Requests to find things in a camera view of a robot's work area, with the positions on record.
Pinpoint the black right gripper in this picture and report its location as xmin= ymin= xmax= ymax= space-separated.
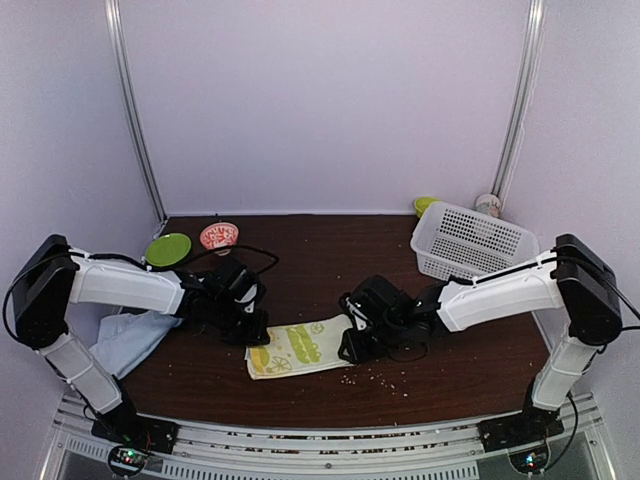
xmin=337 ymin=318 xmax=406 ymax=367

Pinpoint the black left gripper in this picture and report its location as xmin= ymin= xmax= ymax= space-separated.
xmin=209 ymin=295 xmax=269 ymax=346

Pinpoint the green white patterned towel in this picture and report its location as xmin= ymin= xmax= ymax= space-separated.
xmin=245 ymin=315 xmax=352 ymax=380

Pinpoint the light blue towel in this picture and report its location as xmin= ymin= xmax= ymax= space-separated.
xmin=89 ymin=311 xmax=183 ymax=380

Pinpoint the white perforated plastic basket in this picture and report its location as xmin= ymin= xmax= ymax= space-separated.
xmin=410 ymin=201 xmax=540 ymax=280

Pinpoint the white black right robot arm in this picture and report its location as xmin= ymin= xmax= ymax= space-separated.
xmin=338 ymin=234 xmax=623 ymax=451

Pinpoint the red white patterned bowl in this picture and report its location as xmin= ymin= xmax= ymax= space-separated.
xmin=199 ymin=222 xmax=239 ymax=256

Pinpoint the green plate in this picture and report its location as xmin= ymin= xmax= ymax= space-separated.
xmin=145 ymin=233 xmax=192 ymax=267

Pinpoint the green bowl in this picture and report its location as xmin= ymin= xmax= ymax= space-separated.
xmin=413 ymin=196 xmax=440 ymax=218

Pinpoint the beige cup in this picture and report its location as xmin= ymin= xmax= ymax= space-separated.
xmin=474 ymin=194 xmax=502 ymax=218

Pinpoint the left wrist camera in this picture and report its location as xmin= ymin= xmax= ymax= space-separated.
xmin=207 ymin=257 xmax=266 ymax=313

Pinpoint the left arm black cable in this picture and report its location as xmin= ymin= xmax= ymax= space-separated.
xmin=2 ymin=243 xmax=281 ymax=346

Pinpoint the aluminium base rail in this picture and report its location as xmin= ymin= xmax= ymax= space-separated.
xmin=39 ymin=392 xmax=616 ymax=480

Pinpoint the left aluminium frame post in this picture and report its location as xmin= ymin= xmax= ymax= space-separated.
xmin=104 ymin=0 xmax=167 ymax=223

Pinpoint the aluminium frame post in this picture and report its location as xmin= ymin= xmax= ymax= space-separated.
xmin=491 ymin=0 xmax=547 ymax=208
xmin=104 ymin=0 xmax=167 ymax=223

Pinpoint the right aluminium frame post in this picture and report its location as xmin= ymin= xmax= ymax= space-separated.
xmin=491 ymin=0 xmax=547 ymax=208

